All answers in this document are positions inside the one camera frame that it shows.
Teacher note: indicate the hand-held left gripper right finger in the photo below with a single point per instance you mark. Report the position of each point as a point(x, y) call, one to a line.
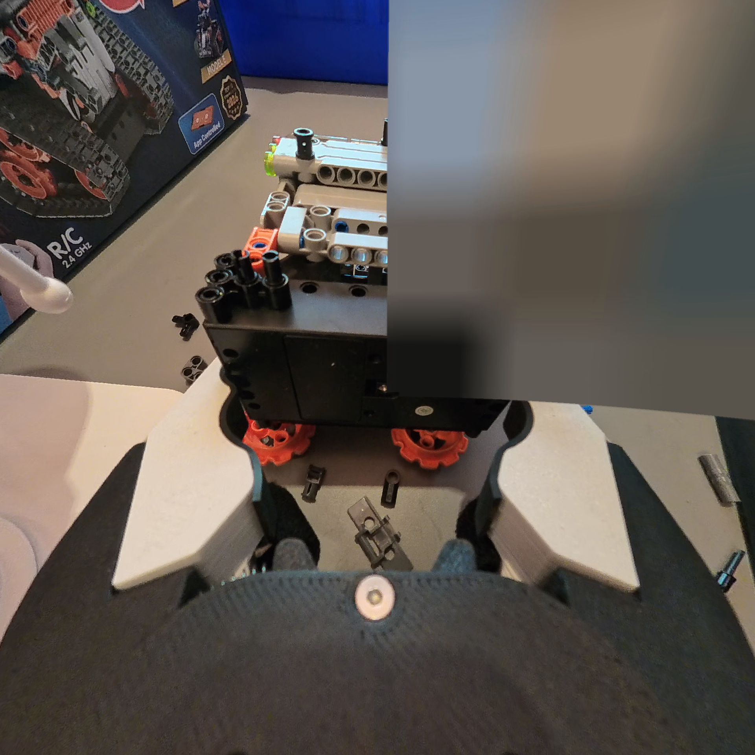
point(566, 501)

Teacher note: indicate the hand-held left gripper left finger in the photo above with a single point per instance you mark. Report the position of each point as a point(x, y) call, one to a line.
point(189, 501)

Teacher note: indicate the building block robot vehicle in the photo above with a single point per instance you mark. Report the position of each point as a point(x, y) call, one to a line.
point(265, 354)

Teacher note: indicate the grey track link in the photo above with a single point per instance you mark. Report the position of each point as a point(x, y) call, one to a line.
point(377, 531)

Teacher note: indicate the black clip connector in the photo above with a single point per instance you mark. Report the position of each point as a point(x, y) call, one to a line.
point(312, 482)

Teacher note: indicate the grey tube connector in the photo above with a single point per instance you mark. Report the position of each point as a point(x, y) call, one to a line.
point(719, 478)

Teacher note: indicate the black axle connector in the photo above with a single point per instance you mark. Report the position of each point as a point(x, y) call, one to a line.
point(391, 486)

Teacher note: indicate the black angle connector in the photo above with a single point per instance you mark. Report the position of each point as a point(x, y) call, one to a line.
point(185, 324)

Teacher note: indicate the black long pin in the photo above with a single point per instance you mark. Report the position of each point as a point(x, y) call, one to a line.
point(730, 571)

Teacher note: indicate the dark perforated pad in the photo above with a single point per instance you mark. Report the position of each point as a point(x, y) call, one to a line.
point(740, 454)

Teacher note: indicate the white articulated stand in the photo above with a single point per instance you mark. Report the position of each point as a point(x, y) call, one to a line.
point(17, 566)

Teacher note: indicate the white knob rod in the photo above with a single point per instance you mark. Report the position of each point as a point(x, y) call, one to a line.
point(50, 293)

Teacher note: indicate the printed robot kit box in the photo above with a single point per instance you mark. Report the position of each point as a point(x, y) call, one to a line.
point(118, 118)

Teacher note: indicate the blue plastic storage bin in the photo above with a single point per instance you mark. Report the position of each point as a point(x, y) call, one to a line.
point(306, 35)

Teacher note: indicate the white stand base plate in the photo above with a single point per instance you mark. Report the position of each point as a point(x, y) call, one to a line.
point(76, 436)

